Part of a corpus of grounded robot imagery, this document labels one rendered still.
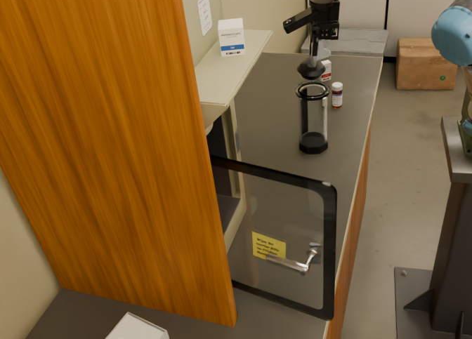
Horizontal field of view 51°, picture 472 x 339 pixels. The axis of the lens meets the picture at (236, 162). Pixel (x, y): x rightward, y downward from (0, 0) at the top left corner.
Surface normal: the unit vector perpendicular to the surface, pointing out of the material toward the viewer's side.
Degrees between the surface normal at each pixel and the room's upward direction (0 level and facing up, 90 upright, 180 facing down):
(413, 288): 0
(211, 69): 0
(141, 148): 90
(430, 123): 0
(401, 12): 90
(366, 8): 90
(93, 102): 90
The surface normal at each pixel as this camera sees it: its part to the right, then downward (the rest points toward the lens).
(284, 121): -0.11, -0.79
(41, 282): 0.94, 0.11
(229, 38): 0.00, 0.61
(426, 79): -0.22, 0.70
